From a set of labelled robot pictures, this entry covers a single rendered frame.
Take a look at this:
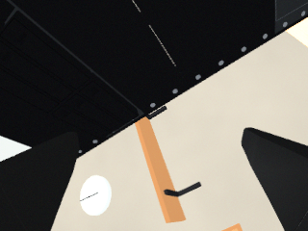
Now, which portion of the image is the black server rack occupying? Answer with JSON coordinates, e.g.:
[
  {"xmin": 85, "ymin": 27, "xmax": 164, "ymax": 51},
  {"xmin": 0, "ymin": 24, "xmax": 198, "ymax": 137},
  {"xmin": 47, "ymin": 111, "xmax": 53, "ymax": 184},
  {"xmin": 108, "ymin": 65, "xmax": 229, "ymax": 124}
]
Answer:
[{"xmin": 0, "ymin": 0, "xmax": 308, "ymax": 159}]

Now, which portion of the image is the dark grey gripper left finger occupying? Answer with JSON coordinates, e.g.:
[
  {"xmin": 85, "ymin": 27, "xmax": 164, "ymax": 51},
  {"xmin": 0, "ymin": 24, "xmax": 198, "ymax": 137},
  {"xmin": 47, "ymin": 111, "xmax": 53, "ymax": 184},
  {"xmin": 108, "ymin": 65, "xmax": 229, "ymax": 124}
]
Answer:
[{"xmin": 0, "ymin": 132, "xmax": 80, "ymax": 231}]

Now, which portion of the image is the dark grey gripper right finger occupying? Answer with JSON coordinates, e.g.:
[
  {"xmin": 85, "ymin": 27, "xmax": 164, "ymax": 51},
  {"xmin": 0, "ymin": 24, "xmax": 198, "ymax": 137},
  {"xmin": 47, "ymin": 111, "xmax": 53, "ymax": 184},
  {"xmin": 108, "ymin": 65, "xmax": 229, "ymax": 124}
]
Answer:
[{"xmin": 242, "ymin": 127, "xmax": 308, "ymax": 231}]

